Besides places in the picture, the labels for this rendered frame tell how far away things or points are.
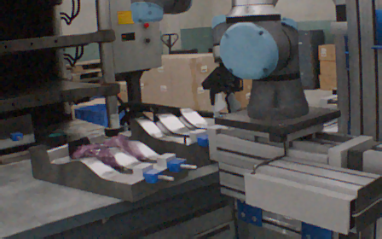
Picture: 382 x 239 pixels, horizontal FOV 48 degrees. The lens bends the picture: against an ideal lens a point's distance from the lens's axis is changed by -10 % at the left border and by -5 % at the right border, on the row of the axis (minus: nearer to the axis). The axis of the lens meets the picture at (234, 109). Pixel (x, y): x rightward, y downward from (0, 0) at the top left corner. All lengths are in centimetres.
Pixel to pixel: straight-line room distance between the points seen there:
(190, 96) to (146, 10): 451
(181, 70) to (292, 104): 457
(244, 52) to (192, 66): 455
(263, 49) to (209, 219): 85
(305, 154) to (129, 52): 150
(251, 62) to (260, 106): 17
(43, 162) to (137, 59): 98
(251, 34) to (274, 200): 33
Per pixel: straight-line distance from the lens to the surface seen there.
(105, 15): 213
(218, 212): 162
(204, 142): 148
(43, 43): 209
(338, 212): 82
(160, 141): 161
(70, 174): 146
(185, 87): 556
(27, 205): 139
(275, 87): 105
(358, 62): 110
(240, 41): 90
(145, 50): 238
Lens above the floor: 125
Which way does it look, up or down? 10 degrees down
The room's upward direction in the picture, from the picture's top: 4 degrees counter-clockwise
